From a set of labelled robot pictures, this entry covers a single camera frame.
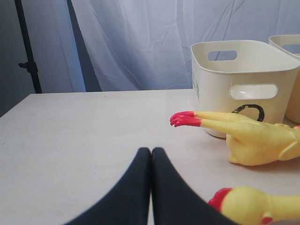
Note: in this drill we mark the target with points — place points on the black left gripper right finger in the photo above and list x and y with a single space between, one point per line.
173 201

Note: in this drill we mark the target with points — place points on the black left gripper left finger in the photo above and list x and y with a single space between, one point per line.
127 203

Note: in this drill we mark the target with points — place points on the whole yellow rubber chicken front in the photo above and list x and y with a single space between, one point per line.
250 206

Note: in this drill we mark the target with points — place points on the whole yellow rubber chicken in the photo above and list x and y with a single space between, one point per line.
250 142
250 206

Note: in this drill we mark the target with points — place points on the whole yellow rubber chicken rear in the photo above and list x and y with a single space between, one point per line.
250 142

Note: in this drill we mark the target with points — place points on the cream bin marked O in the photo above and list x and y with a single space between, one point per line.
249 77

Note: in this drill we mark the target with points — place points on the black light stand pole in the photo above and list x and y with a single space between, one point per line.
30 65

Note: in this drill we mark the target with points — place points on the cream bin marked X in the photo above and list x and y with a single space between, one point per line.
279 41

